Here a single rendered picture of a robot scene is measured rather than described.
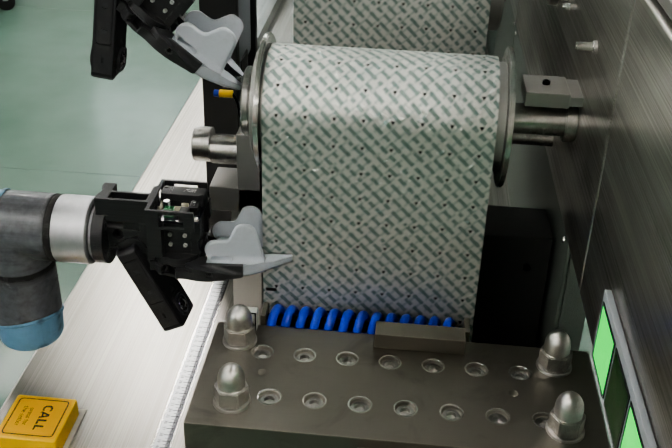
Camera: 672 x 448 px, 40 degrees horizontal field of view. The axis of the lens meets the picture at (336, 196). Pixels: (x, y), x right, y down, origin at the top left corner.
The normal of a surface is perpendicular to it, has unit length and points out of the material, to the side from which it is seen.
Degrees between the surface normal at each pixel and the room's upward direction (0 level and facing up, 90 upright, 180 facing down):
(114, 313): 0
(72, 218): 44
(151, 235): 90
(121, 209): 90
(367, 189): 90
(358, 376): 0
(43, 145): 0
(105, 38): 88
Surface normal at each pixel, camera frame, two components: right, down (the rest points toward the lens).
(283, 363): 0.03, -0.88
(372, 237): -0.10, 0.48
